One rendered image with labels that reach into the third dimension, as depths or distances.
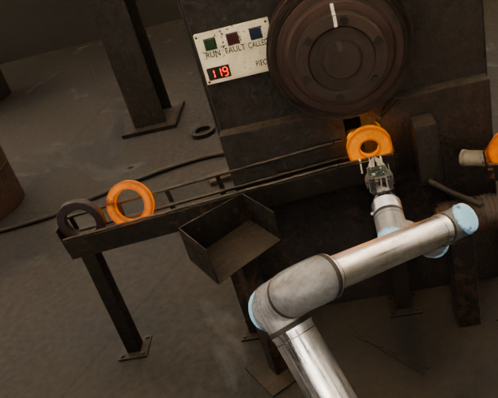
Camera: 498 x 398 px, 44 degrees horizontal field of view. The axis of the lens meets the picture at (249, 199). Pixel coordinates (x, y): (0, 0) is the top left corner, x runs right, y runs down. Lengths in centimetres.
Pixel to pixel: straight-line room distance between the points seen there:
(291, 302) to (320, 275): 9
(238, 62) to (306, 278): 98
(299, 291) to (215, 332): 132
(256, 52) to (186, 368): 130
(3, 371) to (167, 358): 81
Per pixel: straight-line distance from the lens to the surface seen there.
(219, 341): 268
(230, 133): 226
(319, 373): 154
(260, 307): 154
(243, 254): 206
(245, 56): 217
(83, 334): 305
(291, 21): 198
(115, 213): 242
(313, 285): 144
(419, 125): 217
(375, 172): 197
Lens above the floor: 176
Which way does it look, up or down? 29 degrees down
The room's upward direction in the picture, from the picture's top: 17 degrees counter-clockwise
